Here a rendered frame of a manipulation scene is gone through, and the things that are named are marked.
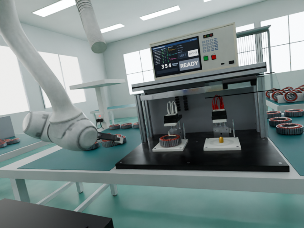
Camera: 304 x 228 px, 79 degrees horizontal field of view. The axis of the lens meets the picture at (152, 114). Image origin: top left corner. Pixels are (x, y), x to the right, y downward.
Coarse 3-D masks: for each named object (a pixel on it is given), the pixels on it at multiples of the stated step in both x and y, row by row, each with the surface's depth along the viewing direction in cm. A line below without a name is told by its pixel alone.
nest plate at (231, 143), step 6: (210, 138) 93; (216, 138) 92; (228, 138) 89; (234, 138) 88; (204, 144) 86; (210, 144) 85; (216, 144) 83; (222, 144) 82; (228, 144) 81; (234, 144) 80; (204, 150) 81; (210, 150) 80; (216, 150) 79; (222, 150) 79
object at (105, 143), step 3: (117, 135) 98; (120, 135) 96; (102, 141) 94; (105, 141) 92; (108, 141) 92; (111, 141) 91; (102, 144) 94; (105, 144) 92; (108, 144) 91; (111, 144) 91; (114, 144) 92; (117, 144) 93
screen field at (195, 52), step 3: (189, 51) 96; (192, 51) 95; (195, 51) 94; (180, 54) 97; (183, 54) 97; (186, 54) 96; (189, 54) 96; (192, 54) 95; (195, 54) 95; (180, 57) 98; (183, 57) 97
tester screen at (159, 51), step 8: (192, 40) 94; (152, 48) 102; (160, 48) 100; (168, 48) 99; (176, 48) 98; (184, 48) 96; (192, 48) 95; (160, 56) 101; (168, 56) 100; (176, 56) 98; (160, 64) 102; (176, 64) 99; (168, 72) 101; (176, 72) 100
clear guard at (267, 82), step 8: (272, 72) 65; (264, 80) 65; (272, 80) 64; (208, 88) 71; (216, 88) 70; (232, 88) 67; (240, 88) 66; (248, 88) 65; (256, 88) 64; (264, 88) 63; (272, 88) 62; (208, 96) 69; (216, 96) 68
